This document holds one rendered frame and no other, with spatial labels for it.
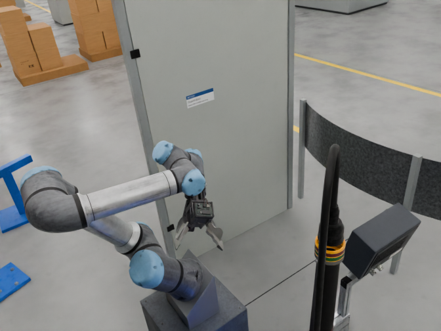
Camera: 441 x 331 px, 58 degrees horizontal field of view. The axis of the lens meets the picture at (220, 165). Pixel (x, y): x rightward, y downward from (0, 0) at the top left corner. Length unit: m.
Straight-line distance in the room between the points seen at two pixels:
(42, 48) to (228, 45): 5.72
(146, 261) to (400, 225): 0.92
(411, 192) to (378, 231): 1.16
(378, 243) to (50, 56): 7.16
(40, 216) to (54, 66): 7.03
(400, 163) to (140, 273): 1.81
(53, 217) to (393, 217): 1.16
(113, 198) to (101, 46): 7.66
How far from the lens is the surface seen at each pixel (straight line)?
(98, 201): 1.10
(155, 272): 1.32
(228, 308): 1.57
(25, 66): 7.97
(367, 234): 1.51
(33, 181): 1.19
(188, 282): 1.42
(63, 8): 12.55
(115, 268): 3.28
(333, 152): 0.46
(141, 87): 2.34
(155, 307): 1.63
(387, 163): 2.70
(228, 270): 3.06
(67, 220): 1.09
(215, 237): 1.26
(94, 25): 8.58
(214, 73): 2.56
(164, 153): 1.23
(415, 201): 2.76
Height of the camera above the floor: 2.24
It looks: 32 degrees down
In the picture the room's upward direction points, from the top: 6 degrees counter-clockwise
